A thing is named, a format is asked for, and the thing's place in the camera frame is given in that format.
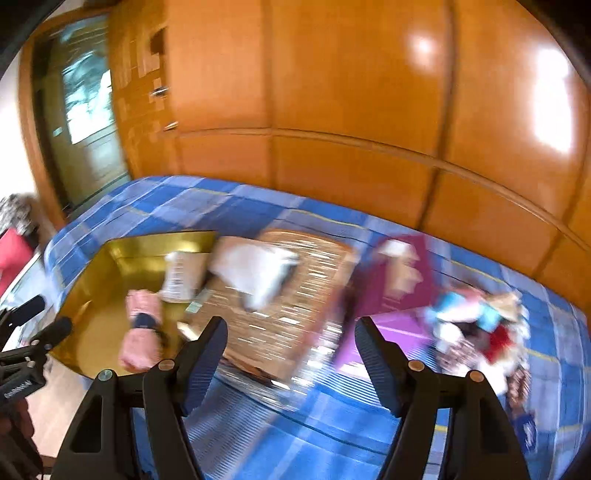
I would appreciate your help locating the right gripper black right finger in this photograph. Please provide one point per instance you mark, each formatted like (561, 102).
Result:
(410, 391)

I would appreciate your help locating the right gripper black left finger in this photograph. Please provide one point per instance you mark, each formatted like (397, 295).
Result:
(171, 390)

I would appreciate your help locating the fluffy blue cloth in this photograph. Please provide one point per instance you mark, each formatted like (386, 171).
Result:
(465, 307)

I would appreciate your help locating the red knitted cloth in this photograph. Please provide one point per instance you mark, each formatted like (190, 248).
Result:
(500, 343)

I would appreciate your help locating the white printed packet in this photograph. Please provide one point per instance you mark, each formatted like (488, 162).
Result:
(183, 276)

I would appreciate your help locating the blue tempo tissue pack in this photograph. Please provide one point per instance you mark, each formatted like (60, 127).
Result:
(526, 431)

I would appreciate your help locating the brown satin scrunchie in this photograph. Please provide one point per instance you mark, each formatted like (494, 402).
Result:
(518, 388)

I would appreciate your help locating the gold tray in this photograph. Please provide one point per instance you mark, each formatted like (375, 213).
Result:
(96, 302)

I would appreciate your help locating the blue plaid tablecloth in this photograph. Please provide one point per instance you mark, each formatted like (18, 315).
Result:
(341, 431)

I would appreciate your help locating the purple carton box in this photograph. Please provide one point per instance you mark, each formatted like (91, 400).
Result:
(394, 290)

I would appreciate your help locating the ornate silver tissue box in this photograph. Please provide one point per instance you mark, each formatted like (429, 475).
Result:
(274, 343)

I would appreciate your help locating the white tissue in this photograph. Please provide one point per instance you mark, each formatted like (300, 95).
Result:
(254, 268)

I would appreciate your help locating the patterned grey cloth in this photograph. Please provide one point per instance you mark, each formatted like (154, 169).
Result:
(16, 213)

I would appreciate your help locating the glass panel door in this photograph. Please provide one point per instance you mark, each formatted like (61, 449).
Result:
(74, 117)

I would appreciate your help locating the wooden wall cabinet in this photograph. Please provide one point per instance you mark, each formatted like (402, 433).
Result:
(467, 120)

